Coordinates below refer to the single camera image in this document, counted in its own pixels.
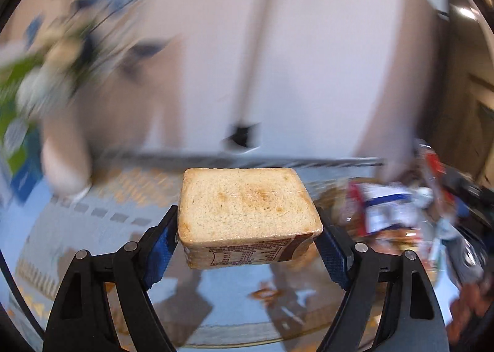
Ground white pole with black clamp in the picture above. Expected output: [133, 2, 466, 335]
[222, 0, 284, 154]

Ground green white box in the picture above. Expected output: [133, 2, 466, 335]
[0, 55, 45, 192]

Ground purple white snack packet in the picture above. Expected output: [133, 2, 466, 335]
[361, 182, 429, 235]

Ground white ceramic vase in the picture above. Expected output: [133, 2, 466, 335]
[39, 66, 99, 200]

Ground blue white artificial flowers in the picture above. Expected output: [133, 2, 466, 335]
[0, 0, 174, 113]

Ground red white rice cracker bag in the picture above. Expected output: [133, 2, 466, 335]
[417, 144, 448, 192]

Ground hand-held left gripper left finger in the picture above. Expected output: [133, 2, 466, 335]
[42, 205, 180, 352]

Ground clear packet of toast bread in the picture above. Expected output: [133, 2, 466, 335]
[178, 167, 324, 270]

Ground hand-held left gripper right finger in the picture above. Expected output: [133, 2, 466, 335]
[314, 225, 450, 352]

